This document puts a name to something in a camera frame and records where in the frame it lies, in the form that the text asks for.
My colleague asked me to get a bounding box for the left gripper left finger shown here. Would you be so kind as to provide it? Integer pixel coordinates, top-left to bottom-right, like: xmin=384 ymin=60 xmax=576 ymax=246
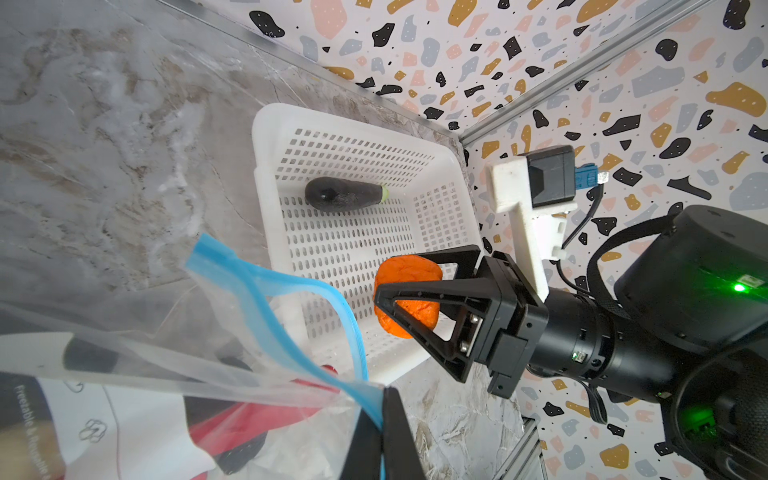
xmin=339 ymin=411 xmax=384 ymax=480

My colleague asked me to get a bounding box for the white plastic basket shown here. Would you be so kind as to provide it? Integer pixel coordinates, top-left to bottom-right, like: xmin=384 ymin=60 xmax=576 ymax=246
xmin=252 ymin=103 xmax=481 ymax=384

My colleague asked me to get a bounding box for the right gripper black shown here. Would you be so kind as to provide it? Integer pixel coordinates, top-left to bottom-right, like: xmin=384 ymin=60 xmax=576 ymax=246
xmin=374 ymin=245 xmax=548 ymax=399

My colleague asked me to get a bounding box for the clear zip top bag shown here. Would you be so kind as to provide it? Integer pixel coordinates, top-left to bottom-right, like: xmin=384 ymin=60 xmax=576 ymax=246
xmin=1 ymin=236 xmax=385 ymax=479

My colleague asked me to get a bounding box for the purple toy eggplant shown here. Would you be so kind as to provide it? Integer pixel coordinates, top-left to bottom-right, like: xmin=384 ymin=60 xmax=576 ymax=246
xmin=304 ymin=177 xmax=389 ymax=213

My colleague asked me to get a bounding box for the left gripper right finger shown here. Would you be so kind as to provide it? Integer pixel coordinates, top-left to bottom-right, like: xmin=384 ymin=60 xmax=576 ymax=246
xmin=382 ymin=387 xmax=426 ymax=480

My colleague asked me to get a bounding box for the orange toy fruit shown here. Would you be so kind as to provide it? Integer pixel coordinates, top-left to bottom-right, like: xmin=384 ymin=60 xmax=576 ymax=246
xmin=373 ymin=254 xmax=445 ymax=340

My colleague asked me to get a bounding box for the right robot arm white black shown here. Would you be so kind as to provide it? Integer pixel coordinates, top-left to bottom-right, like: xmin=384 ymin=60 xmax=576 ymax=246
xmin=374 ymin=205 xmax=767 ymax=479

